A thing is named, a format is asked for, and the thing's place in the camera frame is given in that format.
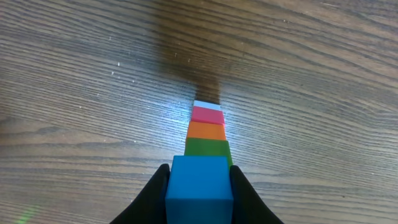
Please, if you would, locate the white cube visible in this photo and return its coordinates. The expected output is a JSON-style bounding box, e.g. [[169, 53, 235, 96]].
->
[[193, 100, 222, 111]]

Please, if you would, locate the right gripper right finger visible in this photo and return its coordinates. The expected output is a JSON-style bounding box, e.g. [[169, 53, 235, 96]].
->
[[229, 165, 284, 224]]

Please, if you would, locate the orange cube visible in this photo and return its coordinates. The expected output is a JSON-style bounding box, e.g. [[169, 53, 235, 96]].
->
[[186, 120, 227, 141]]

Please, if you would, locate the blue cube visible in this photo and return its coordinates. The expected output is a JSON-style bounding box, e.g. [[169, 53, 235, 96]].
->
[[165, 155, 234, 224]]

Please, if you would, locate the green cube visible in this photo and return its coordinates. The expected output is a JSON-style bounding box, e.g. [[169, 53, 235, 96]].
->
[[183, 137, 234, 169]]

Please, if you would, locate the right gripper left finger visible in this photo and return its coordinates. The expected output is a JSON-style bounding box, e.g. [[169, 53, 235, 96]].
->
[[109, 164, 171, 224]]

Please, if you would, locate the red cube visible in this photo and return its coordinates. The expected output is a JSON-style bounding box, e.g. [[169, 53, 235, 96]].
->
[[190, 105, 226, 126]]

